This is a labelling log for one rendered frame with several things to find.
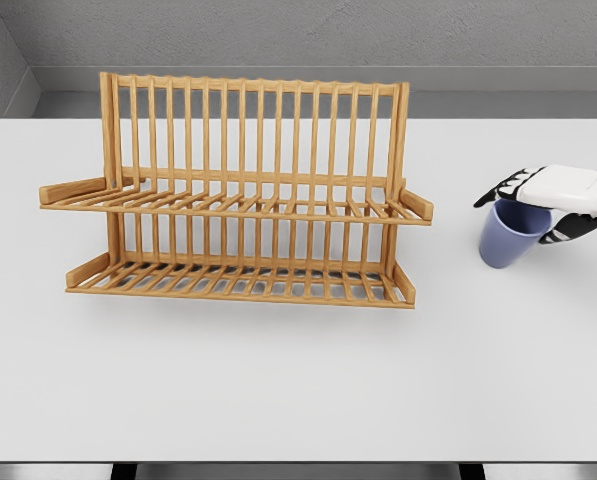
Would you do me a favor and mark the wooden two-tier dish rack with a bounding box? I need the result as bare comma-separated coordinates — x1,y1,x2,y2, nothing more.
38,71,435,311

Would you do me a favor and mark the blue plastic cup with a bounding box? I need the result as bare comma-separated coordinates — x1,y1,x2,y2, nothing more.
479,199,554,270

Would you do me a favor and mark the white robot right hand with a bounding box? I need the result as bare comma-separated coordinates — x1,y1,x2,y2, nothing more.
473,165,597,246

